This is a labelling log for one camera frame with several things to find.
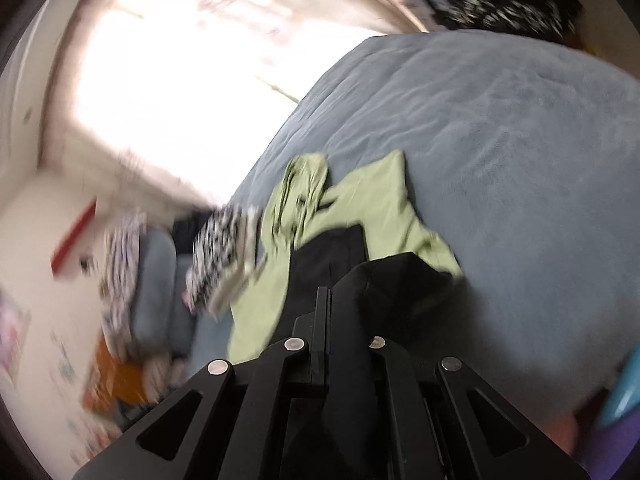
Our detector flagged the black and white printed clothes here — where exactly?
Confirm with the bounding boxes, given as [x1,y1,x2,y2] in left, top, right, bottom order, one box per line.
[182,205,263,312]

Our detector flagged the blue bed blanket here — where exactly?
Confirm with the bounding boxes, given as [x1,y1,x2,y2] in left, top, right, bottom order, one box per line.
[190,30,640,441]

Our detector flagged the black and white patterned cloth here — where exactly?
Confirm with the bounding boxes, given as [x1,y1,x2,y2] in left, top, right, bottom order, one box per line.
[439,0,567,34]

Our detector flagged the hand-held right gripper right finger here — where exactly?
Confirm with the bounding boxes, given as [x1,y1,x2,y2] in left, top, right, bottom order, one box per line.
[327,335,589,480]

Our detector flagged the purple floral blanket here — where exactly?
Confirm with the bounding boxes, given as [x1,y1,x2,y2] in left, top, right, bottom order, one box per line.
[99,211,149,357]

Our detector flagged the orange object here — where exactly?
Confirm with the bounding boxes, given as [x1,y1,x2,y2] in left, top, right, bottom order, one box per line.
[81,339,152,412]

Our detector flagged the blue and purple object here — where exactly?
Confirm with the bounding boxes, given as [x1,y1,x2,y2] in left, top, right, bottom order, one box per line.
[594,344,640,462]

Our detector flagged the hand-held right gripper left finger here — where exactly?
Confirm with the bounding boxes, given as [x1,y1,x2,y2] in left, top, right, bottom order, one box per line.
[72,287,331,480]

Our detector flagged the red wall strip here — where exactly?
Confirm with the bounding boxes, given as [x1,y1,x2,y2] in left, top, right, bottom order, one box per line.
[51,199,99,267]

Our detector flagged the white leaf print curtain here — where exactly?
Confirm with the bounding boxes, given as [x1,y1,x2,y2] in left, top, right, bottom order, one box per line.
[65,0,382,202]

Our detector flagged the large blue pillow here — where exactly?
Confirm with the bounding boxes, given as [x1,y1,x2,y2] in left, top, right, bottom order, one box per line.
[131,229,179,347]

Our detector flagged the green and black hooded jacket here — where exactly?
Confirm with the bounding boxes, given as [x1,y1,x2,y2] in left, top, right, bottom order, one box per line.
[227,150,467,377]

